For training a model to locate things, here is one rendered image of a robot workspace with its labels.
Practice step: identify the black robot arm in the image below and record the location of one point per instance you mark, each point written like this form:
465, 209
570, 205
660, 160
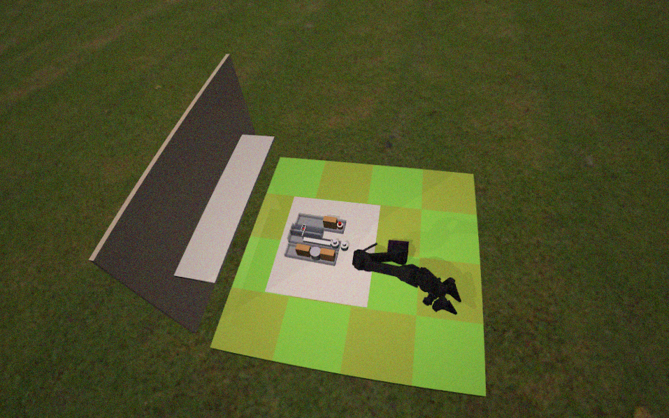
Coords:
410, 274

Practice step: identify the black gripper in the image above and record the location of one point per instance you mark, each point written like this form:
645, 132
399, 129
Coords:
442, 288

